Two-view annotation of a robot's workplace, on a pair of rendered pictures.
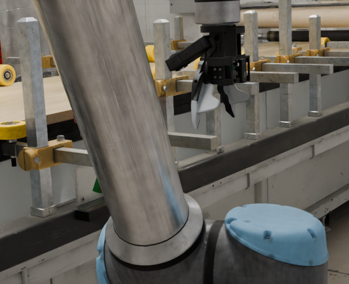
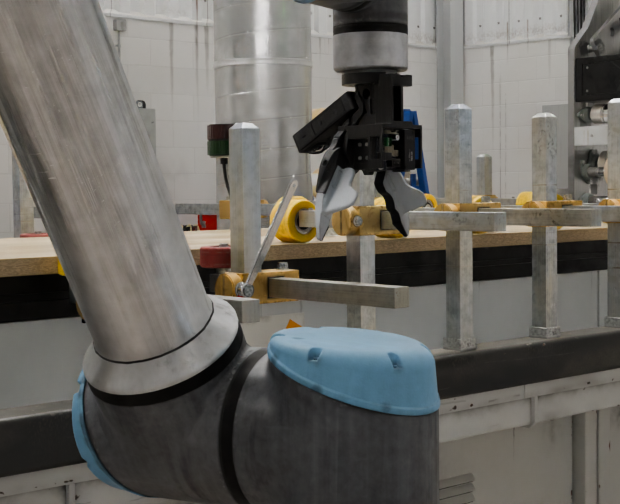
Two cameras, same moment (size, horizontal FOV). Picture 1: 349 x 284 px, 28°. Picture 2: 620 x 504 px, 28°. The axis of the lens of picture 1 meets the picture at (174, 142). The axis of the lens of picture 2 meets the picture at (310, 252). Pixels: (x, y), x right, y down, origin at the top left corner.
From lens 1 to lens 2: 0.40 m
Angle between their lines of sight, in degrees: 15
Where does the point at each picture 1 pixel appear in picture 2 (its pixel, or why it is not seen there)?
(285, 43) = (618, 177)
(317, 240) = (402, 371)
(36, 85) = not seen: hidden behind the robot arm
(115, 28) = not seen: outside the picture
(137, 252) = (114, 374)
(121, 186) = (75, 249)
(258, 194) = (579, 457)
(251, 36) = (544, 156)
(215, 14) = (359, 52)
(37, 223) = not seen: hidden behind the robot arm
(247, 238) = (286, 359)
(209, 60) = (349, 129)
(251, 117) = (540, 298)
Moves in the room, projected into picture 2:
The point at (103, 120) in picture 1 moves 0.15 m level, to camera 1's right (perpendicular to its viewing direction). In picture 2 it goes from (29, 128) to (211, 124)
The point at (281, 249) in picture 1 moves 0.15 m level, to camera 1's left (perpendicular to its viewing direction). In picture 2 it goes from (333, 378) to (160, 375)
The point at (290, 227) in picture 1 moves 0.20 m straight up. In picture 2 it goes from (360, 348) to (358, 111)
